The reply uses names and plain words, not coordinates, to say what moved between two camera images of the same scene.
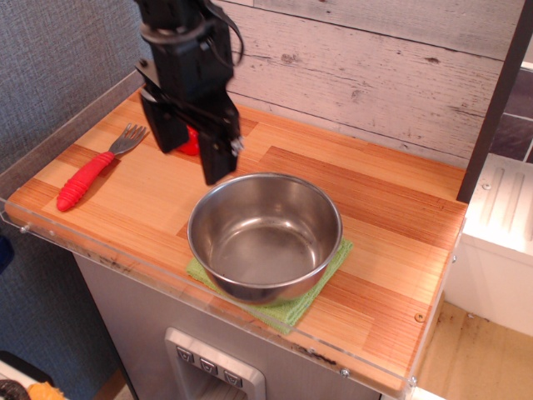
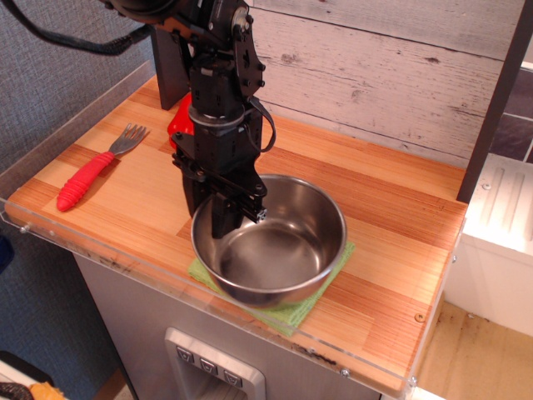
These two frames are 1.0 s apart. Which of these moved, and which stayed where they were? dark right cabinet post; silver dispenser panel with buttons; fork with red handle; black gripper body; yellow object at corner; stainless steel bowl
Moved: black gripper body
Stayed: dark right cabinet post; yellow object at corner; fork with red handle; stainless steel bowl; silver dispenser panel with buttons
